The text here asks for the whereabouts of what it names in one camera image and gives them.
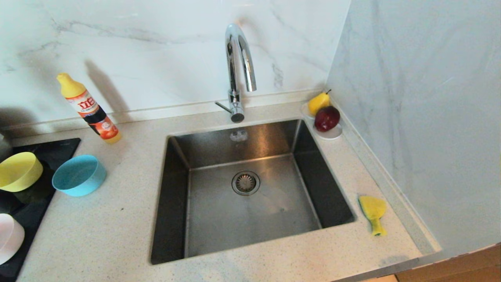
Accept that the yellow fish-shaped sponge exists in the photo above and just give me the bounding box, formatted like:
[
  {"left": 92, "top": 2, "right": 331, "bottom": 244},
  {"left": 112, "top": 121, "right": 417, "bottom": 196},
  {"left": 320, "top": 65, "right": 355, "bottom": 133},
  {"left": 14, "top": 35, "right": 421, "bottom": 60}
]
[{"left": 358, "top": 195, "right": 388, "bottom": 237}]

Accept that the orange yellow dish soap bottle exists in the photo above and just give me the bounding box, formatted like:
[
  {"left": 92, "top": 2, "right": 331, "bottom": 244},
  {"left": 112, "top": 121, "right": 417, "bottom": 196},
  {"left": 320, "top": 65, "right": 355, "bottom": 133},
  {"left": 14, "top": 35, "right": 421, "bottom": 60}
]
[{"left": 56, "top": 73, "right": 122, "bottom": 144}]

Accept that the blue plastic bowl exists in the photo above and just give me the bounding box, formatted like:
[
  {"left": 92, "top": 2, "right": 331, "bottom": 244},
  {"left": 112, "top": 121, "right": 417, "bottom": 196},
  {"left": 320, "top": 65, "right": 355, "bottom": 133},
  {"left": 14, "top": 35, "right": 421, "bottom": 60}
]
[{"left": 52, "top": 154, "right": 107, "bottom": 197}]

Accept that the yellow plastic bowl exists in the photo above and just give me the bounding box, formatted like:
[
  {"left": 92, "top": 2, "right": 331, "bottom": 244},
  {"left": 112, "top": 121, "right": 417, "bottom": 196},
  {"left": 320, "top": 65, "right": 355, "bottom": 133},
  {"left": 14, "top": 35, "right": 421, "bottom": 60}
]
[{"left": 0, "top": 152, "right": 43, "bottom": 192}]

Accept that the pink plastic bowl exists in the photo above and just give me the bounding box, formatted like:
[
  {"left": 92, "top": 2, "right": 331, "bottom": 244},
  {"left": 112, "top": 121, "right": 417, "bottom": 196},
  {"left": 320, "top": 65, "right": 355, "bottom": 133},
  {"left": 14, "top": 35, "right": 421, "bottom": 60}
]
[{"left": 0, "top": 213, "right": 25, "bottom": 265}]

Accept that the stainless steel sink basin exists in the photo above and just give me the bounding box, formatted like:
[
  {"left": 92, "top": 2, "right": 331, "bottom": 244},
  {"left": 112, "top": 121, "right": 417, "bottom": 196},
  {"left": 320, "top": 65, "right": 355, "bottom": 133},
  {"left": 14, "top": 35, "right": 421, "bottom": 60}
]
[{"left": 150, "top": 119, "right": 357, "bottom": 265}]

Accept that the round metal drain strainer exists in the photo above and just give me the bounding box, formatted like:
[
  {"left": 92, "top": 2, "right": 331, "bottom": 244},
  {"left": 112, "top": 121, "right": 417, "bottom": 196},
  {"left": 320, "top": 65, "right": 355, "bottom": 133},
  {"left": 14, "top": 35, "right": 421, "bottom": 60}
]
[{"left": 232, "top": 171, "right": 261, "bottom": 196}]

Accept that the yellow pear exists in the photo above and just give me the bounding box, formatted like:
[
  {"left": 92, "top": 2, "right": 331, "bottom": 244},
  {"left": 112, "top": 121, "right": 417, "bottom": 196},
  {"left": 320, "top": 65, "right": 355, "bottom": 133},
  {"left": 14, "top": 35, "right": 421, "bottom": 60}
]
[{"left": 308, "top": 90, "right": 332, "bottom": 116}]

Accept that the chrome gooseneck faucet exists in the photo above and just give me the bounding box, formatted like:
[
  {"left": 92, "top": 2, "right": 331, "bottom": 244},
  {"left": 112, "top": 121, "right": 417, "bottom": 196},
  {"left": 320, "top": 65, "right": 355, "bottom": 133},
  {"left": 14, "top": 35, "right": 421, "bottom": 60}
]
[{"left": 214, "top": 23, "right": 257, "bottom": 123}]

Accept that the dark red apple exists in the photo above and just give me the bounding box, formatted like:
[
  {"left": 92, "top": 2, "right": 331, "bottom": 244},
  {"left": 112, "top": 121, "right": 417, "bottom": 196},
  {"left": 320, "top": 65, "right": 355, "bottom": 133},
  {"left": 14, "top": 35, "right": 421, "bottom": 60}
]
[{"left": 314, "top": 106, "right": 341, "bottom": 132}]

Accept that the small white dish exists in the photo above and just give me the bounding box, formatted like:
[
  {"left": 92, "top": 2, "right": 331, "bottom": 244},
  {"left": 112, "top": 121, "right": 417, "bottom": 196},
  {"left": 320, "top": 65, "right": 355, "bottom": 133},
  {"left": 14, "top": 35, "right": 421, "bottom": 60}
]
[{"left": 301, "top": 101, "right": 343, "bottom": 141}]

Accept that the black induction cooktop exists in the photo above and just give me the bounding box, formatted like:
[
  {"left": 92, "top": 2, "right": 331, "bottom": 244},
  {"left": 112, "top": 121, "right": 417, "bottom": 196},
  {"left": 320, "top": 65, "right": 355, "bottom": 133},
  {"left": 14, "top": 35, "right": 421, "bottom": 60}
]
[{"left": 0, "top": 137, "right": 81, "bottom": 282}]

